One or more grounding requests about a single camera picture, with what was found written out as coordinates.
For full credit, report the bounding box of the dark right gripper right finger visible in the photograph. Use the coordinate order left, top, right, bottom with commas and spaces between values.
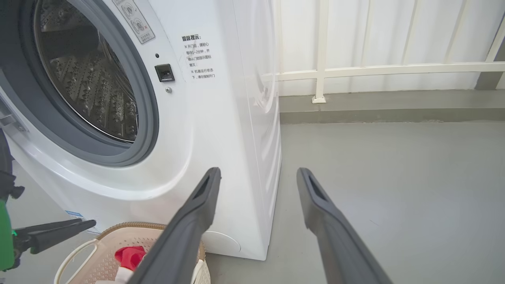
297, 168, 393, 284

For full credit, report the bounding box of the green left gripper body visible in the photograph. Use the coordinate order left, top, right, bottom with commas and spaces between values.
0, 197, 16, 273

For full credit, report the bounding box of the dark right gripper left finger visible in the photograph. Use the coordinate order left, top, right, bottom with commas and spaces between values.
126, 167, 222, 284

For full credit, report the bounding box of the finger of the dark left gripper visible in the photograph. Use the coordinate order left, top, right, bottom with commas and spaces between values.
30, 220, 97, 255
14, 219, 86, 241

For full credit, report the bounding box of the red and white garment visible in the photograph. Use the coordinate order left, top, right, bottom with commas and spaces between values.
95, 246, 148, 284

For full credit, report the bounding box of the cream perforated laundry basket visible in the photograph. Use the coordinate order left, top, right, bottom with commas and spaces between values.
53, 222, 212, 284

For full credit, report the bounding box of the white front-load washing machine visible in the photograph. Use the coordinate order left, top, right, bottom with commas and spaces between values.
0, 0, 283, 261

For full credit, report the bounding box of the blue energy label sticker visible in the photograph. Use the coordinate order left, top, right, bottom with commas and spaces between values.
65, 210, 99, 234

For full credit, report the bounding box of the white metal railing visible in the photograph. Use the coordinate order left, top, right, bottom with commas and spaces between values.
273, 0, 505, 104

